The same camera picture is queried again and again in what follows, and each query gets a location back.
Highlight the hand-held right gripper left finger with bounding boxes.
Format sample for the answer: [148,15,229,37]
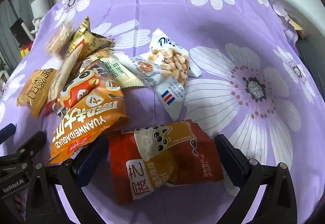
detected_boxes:
[24,135,108,224]

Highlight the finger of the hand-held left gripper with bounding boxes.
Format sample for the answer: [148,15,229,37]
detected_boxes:
[0,124,16,146]
[15,131,47,172]

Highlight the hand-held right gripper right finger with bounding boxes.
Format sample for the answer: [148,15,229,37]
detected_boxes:
[214,134,297,224]

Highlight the yellow packet black characters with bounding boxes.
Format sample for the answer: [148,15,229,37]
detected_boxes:
[16,68,58,118]

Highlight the red brown snack packet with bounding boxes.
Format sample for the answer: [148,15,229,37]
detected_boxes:
[108,120,240,206]

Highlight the beige packet red edges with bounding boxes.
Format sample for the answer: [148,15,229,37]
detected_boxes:
[46,41,85,113]

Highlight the cream packet green print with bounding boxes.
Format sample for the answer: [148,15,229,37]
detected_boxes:
[98,48,145,90]

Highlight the orange seed snack packet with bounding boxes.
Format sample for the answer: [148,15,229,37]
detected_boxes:
[48,86,130,166]

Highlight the red panda print packet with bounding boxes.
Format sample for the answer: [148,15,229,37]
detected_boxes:
[52,68,107,119]

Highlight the yellow red box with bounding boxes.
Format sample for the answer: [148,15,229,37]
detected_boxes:
[20,41,33,59]

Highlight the white packet striped flag mark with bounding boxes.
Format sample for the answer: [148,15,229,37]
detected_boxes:
[129,55,188,123]

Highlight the tan speckled snack packet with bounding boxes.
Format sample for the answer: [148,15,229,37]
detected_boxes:
[45,24,75,58]

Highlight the white peanut snack packet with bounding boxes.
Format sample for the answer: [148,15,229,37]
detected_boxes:
[148,28,202,85]

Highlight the gold ridged snack packet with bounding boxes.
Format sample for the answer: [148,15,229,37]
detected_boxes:
[66,16,114,62]

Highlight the grey pillow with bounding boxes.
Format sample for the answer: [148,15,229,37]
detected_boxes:
[296,36,323,95]

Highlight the yellowish folded cloth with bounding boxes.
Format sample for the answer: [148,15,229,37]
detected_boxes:
[289,18,306,39]

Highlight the purple floral blanket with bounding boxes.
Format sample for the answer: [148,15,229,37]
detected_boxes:
[0,0,321,224]

